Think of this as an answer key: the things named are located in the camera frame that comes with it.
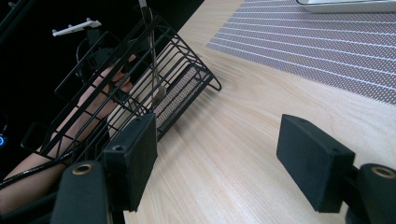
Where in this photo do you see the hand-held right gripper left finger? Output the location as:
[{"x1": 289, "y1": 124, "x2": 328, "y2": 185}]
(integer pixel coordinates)
[{"x1": 102, "y1": 113, "x2": 159, "y2": 213}]

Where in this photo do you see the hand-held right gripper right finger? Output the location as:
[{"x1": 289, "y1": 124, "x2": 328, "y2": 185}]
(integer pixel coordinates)
[{"x1": 276, "y1": 113, "x2": 357, "y2": 214}]

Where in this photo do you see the black wire cutlery basket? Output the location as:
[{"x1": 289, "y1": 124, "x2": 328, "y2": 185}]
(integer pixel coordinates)
[{"x1": 20, "y1": 6, "x2": 223, "y2": 166}]

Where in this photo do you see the black cable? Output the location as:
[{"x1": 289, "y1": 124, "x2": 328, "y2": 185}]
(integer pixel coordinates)
[{"x1": 0, "y1": 153, "x2": 74, "y2": 190}]

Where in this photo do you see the grey woven placemat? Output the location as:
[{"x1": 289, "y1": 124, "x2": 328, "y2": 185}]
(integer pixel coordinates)
[{"x1": 205, "y1": 0, "x2": 396, "y2": 105}]

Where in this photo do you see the metal spoon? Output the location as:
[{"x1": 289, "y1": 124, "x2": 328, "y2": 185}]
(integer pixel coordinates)
[{"x1": 137, "y1": 0, "x2": 168, "y2": 106}]

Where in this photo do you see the white bracket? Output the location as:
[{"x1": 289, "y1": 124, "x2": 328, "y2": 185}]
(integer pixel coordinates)
[{"x1": 51, "y1": 17, "x2": 103, "y2": 37}]

